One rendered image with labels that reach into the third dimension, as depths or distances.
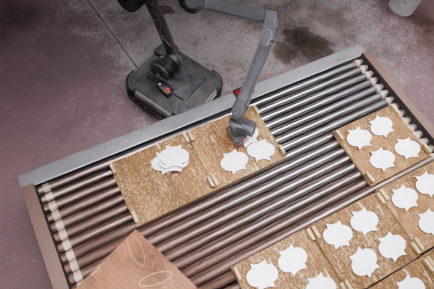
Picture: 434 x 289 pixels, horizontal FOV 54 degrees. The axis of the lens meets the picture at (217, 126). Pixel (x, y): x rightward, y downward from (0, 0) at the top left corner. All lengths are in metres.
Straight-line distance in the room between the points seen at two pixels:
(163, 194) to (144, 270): 0.39
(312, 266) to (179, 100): 1.62
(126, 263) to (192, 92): 1.62
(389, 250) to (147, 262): 1.11
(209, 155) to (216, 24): 2.01
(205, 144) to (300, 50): 1.96
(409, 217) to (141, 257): 1.30
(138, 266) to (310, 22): 2.95
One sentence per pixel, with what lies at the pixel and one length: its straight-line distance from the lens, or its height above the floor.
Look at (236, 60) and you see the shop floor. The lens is 3.73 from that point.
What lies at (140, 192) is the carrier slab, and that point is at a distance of 2.09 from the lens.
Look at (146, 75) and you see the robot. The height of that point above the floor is 0.25.
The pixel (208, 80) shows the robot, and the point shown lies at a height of 0.24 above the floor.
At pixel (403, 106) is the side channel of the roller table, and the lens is 2.66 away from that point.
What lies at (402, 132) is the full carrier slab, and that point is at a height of 0.94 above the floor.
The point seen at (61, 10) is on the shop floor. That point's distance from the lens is 4.13.
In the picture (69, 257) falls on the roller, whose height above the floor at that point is 0.92.
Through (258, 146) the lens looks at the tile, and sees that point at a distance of 2.22.
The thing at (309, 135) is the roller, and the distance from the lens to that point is 2.35.
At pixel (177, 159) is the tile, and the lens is 2.09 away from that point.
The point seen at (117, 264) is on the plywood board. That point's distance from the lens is 1.89.
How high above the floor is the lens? 2.88
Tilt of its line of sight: 60 degrees down
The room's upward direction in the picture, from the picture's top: 11 degrees clockwise
